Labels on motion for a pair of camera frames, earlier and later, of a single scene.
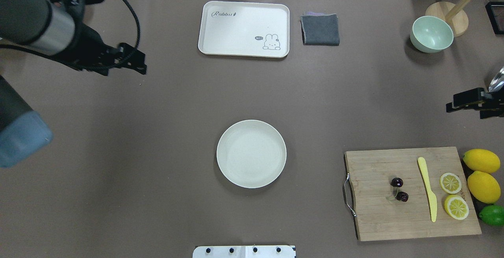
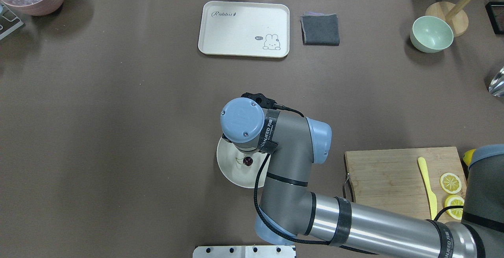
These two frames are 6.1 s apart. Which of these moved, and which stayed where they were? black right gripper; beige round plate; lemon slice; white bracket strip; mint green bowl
Moved: black right gripper
Stayed: mint green bowl; beige round plate; white bracket strip; lemon slice
